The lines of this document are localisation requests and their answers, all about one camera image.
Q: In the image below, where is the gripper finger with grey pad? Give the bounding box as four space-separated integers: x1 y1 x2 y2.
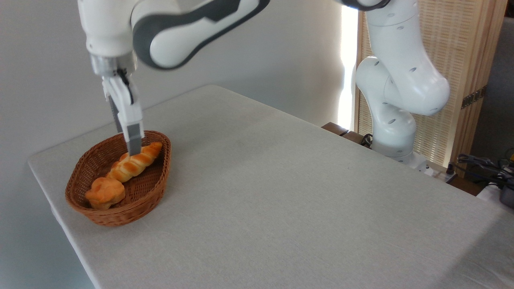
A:
108 98 124 134
118 102 144 157

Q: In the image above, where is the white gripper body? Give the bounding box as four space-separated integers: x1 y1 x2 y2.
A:
102 75 136 110

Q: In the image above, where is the braided golden bread loaf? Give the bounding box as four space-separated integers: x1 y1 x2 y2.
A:
105 141 164 184

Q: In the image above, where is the brown wicker basket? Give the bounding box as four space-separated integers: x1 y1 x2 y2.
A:
65 130 172 228

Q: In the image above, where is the round golden bread roll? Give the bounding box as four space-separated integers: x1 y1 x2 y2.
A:
84 177 126 211

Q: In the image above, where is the grey tablecloth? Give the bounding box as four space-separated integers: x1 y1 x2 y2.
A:
27 84 514 289

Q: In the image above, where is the wooden slatted folding screen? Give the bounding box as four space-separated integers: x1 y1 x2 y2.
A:
355 0 509 178

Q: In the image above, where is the dark metal screen hinge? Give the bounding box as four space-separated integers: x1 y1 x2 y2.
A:
461 85 488 110

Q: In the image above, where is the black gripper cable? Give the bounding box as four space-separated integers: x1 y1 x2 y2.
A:
116 69 134 104

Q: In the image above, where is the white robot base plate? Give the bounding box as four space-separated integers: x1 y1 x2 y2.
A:
396 152 437 177

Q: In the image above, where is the black cable bundle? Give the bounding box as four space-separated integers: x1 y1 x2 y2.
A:
447 149 514 187

